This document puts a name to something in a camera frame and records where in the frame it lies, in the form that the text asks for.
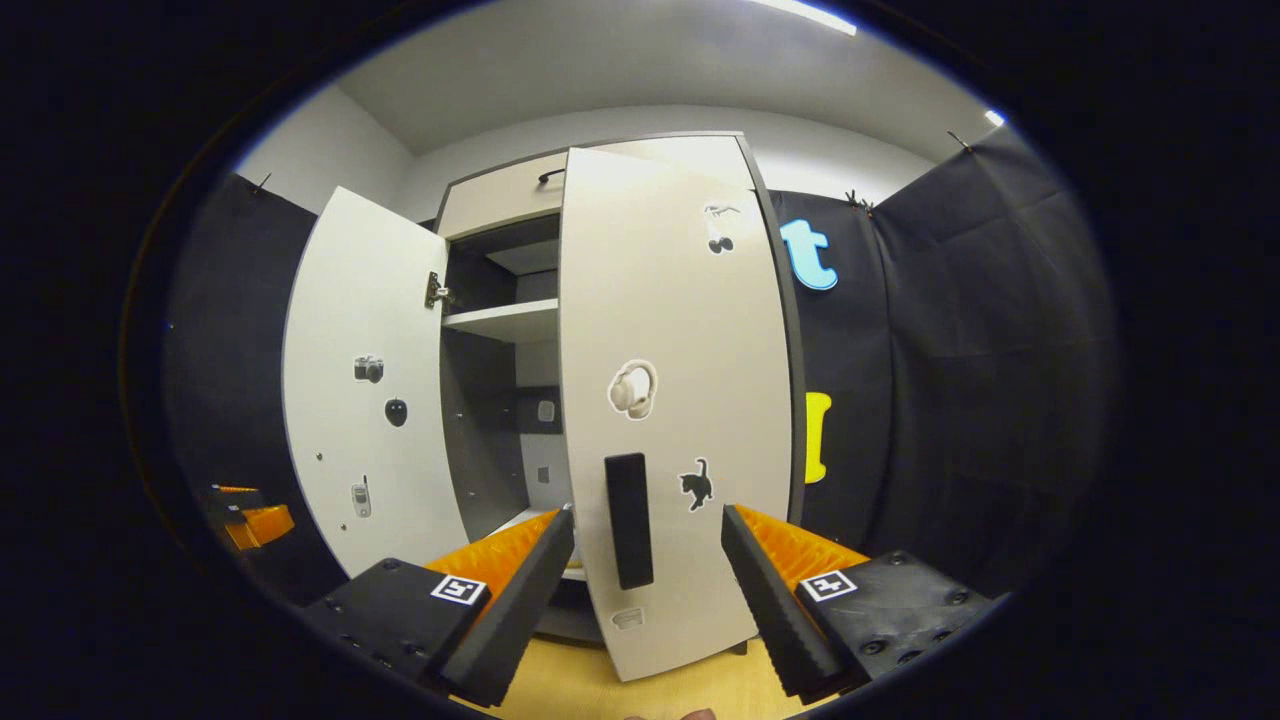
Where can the black backdrop cloth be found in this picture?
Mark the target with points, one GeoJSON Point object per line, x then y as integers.
{"type": "Point", "coordinates": [950, 350]}

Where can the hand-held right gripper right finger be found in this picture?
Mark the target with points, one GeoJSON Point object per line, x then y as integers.
{"type": "Point", "coordinates": [770, 610]}

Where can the white grey shoe cabinet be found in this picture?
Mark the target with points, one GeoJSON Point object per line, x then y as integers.
{"type": "Point", "coordinates": [485, 430]}

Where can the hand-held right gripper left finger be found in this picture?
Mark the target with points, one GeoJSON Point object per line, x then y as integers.
{"type": "Point", "coordinates": [515, 610]}

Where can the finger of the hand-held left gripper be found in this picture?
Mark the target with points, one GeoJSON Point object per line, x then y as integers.
{"type": "Point", "coordinates": [265, 525]}
{"type": "Point", "coordinates": [235, 495]}

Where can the white shoe cabinet door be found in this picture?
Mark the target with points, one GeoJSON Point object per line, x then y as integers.
{"type": "Point", "coordinates": [680, 320]}
{"type": "Point", "coordinates": [340, 300]}

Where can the metal door hinge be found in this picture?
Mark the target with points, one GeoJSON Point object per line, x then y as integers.
{"type": "Point", "coordinates": [436, 290]}

